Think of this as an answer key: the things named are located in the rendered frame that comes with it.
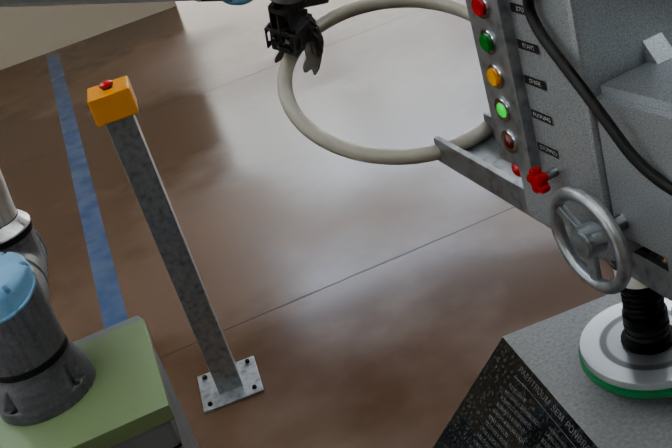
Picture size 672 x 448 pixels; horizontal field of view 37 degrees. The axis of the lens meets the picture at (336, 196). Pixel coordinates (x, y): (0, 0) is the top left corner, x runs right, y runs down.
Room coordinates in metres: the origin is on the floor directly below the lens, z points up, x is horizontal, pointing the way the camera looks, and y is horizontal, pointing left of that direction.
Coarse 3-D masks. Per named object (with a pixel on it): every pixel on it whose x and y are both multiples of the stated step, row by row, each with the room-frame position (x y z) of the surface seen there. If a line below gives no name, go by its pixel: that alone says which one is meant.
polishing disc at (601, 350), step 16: (592, 320) 1.30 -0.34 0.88; (608, 320) 1.29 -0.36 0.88; (592, 336) 1.26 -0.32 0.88; (608, 336) 1.25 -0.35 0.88; (592, 352) 1.22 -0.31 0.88; (608, 352) 1.21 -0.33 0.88; (624, 352) 1.20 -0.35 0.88; (592, 368) 1.19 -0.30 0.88; (608, 368) 1.18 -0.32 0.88; (624, 368) 1.16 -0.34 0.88; (640, 368) 1.15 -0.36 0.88; (656, 368) 1.14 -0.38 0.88; (624, 384) 1.14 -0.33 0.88; (640, 384) 1.12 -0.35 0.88; (656, 384) 1.11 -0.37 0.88
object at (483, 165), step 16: (448, 144) 1.58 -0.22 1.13; (480, 144) 1.63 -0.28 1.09; (496, 144) 1.61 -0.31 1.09; (448, 160) 1.59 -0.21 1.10; (464, 160) 1.53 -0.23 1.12; (480, 160) 1.49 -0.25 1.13; (496, 160) 1.55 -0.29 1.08; (480, 176) 1.49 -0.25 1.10; (496, 176) 1.44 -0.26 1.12; (512, 176) 1.49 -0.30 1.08; (496, 192) 1.45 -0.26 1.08; (512, 192) 1.40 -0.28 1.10; (544, 224) 1.32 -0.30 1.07; (640, 256) 1.11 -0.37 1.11; (640, 272) 1.11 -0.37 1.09; (656, 272) 1.08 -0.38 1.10; (656, 288) 1.08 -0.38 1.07
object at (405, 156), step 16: (368, 0) 2.04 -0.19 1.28; (384, 0) 2.04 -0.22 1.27; (400, 0) 2.03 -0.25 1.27; (416, 0) 2.02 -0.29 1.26; (432, 0) 2.01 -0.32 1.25; (448, 0) 2.00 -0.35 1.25; (336, 16) 2.02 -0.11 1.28; (352, 16) 2.04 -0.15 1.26; (464, 16) 1.96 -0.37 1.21; (288, 64) 1.90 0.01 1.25; (288, 80) 1.86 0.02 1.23; (288, 96) 1.81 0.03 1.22; (288, 112) 1.78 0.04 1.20; (304, 128) 1.73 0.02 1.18; (320, 128) 1.72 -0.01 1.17; (480, 128) 1.64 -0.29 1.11; (320, 144) 1.69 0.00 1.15; (336, 144) 1.67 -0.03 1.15; (352, 144) 1.66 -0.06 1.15; (432, 144) 1.63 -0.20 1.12; (464, 144) 1.62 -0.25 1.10; (368, 160) 1.63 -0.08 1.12; (384, 160) 1.62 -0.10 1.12; (400, 160) 1.62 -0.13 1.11; (416, 160) 1.61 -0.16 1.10; (432, 160) 1.61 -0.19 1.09
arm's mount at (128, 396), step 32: (96, 352) 1.67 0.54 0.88; (128, 352) 1.63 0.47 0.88; (96, 384) 1.56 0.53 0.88; (128, 384) 1.53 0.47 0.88; (160, 384) 1.50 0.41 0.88; (0, 416) 1.56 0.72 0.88; (64, 416) 1.49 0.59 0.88; (96, 416) 1.46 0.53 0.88; (128, 416) 1.43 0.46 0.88; (160, 416) 1.43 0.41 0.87
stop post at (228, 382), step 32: (96, 96) 2.61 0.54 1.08; (128, 96) 2.60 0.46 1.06; (128, 128) 2.62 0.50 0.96; (128, 160) 2.62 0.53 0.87; (160, 192) 2.62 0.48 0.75; (160, 224) 2.62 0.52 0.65; (192, 288) 2.62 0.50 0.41; (192, 320) 2.62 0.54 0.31; (224, 352) 2.62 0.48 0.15; (224, 384) 2.62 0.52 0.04; (256, 384) 2.61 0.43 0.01
